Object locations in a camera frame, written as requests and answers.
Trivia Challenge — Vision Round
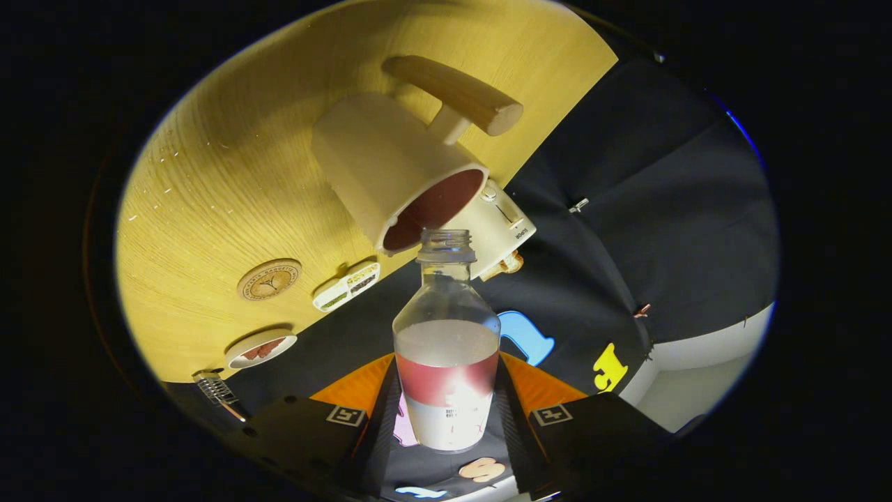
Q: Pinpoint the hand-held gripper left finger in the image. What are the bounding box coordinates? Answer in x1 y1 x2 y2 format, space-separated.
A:
237 352 402 501

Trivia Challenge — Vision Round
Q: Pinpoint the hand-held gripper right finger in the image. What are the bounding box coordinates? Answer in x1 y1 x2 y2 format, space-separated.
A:
493 351 677 500

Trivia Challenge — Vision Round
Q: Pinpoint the clear juice bottle red label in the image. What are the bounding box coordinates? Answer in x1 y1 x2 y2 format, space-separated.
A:
392 229 502 454

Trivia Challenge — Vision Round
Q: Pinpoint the round wooden coaster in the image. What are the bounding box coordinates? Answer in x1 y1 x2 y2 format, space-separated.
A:
237 259 302 302

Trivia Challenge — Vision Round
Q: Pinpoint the cream cup wooden handle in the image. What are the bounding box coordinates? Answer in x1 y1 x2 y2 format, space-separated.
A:
310 56 525 253

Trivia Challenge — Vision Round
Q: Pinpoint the white divided dish of beans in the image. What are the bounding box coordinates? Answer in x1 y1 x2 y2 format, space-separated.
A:
312 261 382 312

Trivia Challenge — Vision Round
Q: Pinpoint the white round plate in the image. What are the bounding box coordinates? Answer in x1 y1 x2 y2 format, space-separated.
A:
224 328 298 370

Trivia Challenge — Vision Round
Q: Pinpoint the toast slice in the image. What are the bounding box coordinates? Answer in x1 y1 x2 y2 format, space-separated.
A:
481 252 525 282

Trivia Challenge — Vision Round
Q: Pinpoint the cream toaster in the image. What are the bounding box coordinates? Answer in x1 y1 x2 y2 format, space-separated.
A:
446 180 537 281

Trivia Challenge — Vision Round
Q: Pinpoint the wooden table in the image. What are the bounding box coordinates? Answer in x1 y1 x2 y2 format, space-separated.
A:
115 0 620 384

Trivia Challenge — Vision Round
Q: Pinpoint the metal wire holder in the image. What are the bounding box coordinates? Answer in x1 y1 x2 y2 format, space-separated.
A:
192 370 248 423

